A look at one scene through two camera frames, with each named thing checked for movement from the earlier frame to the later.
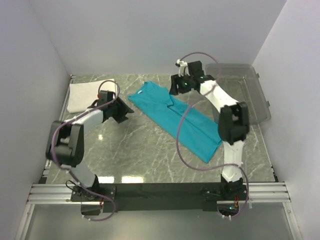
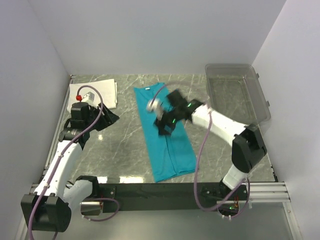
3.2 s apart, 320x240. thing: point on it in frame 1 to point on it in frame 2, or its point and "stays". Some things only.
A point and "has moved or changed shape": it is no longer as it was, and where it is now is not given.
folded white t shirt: [81, 94] stays
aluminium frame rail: [60, 195] stays
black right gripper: [174, 85] to [167, 119]
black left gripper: [119, 110] to [105, 116]
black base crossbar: [123, 197] stays
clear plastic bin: [244, 84] stays
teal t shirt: [191, 126] has moved or changed shape
